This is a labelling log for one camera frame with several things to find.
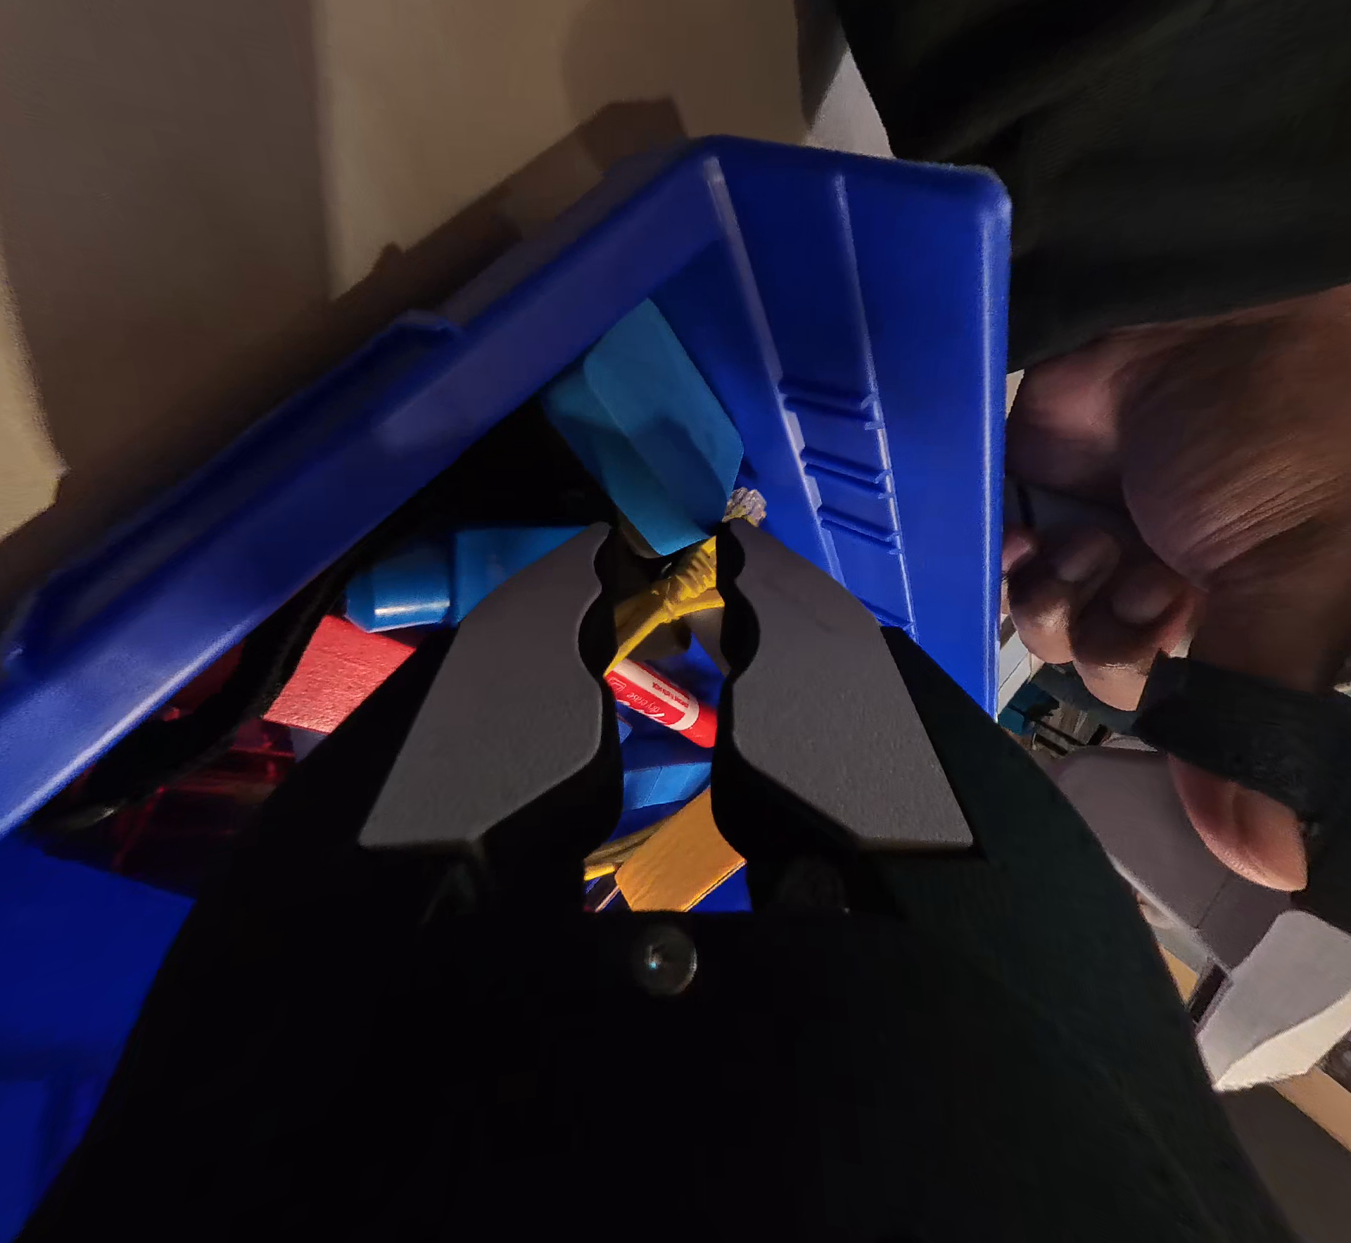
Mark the blue plastic bin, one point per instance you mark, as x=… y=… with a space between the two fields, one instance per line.
x=908 y=314

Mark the red block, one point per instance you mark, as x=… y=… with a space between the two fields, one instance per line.
x=339 y=677

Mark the person's left hand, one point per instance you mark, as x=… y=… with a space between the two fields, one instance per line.
x=1236 y=504

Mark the light blue cylinder block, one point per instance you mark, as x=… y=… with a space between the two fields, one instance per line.
x=455 y=577

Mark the red translucent piece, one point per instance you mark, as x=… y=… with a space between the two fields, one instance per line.
x=211 y=783

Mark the light blue eraser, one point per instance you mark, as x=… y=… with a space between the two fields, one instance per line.
x=655 y=420

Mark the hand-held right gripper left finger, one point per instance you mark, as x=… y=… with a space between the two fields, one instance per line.
x=496 y=726

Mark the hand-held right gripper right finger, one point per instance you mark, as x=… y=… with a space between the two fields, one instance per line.
x=834 y=736

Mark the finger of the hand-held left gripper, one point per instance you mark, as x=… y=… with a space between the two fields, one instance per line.
x=1283 y=1011

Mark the person's left forearm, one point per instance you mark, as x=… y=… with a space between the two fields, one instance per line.
x=1109 y=50

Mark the red marker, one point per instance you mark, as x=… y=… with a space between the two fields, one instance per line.
x=665 y=702

